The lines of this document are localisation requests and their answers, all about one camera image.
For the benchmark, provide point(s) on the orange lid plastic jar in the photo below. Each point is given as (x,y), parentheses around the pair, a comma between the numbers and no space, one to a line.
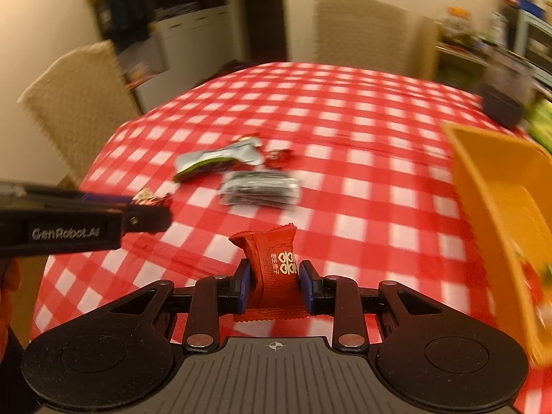
(457,21)

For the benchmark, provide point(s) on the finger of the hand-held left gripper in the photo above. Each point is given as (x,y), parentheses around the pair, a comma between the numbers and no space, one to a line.
(146,220)
(108,199)

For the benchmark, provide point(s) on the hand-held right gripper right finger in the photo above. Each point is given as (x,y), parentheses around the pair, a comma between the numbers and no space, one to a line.
(307,287)

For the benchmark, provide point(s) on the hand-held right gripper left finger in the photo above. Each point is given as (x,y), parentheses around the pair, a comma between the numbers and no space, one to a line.
(242,287)

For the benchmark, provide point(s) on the dark glass jar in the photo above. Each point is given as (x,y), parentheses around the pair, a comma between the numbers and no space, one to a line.
(506,90)

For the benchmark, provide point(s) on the white cabinet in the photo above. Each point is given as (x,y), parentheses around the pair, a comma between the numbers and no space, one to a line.
(189,34)

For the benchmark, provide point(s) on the shiny red foil candy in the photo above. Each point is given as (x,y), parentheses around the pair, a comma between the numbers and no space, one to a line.
(151,196)

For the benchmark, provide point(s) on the red white label snack packet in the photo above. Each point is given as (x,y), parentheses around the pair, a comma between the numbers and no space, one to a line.
(534,284)

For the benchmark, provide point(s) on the beige quilted chair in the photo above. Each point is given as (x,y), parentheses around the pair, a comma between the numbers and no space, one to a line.
(82,103)
(366,34)

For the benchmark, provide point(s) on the dark red small candy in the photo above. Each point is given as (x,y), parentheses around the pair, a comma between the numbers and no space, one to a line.
(279,158)

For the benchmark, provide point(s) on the wooden shelf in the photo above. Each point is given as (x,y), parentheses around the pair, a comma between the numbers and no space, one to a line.
(457,60)

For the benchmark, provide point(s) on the black silver snack packet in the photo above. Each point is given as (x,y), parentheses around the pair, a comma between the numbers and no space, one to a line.
(261,187)

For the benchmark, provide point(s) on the red checked tablecloth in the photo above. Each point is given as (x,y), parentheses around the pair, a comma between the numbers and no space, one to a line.
(353,181)

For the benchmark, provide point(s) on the dark door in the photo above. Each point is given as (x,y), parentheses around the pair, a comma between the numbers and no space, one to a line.
(263,13)

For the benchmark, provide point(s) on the green tissue pack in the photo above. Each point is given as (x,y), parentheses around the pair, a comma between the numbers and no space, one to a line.
(541,123)

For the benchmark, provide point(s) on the yellow plastic tray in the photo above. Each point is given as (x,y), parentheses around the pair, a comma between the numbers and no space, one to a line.
(496,181)

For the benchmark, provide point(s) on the silver green snack packet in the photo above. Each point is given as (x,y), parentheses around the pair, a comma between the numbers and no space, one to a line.
(215,159)

